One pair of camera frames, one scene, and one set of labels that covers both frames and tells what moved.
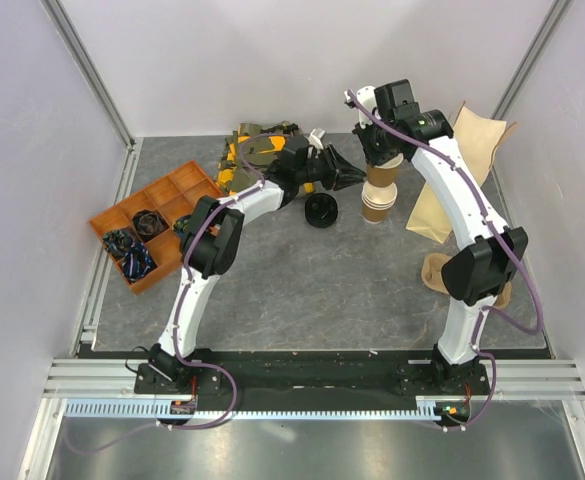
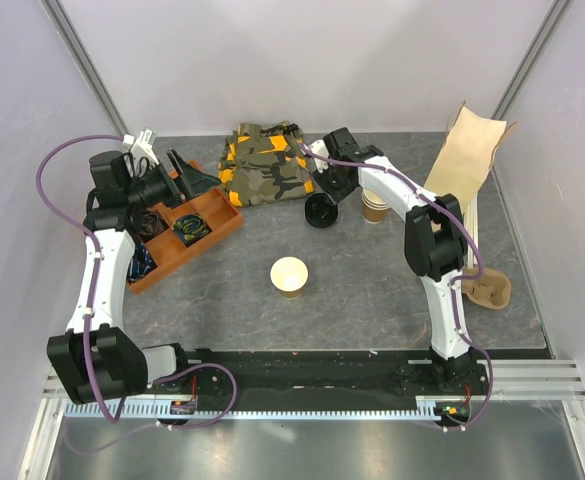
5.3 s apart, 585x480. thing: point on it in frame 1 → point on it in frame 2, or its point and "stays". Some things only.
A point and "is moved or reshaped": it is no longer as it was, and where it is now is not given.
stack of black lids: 321,210 stays
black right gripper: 371,157 → 322,179
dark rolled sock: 148,222 stays
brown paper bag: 481,138 stays
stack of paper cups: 376,201 stays
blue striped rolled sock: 137,262 stays
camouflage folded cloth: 248,152 stays
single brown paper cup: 384,174 is moved or reshaped
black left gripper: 334,162 → 189,182
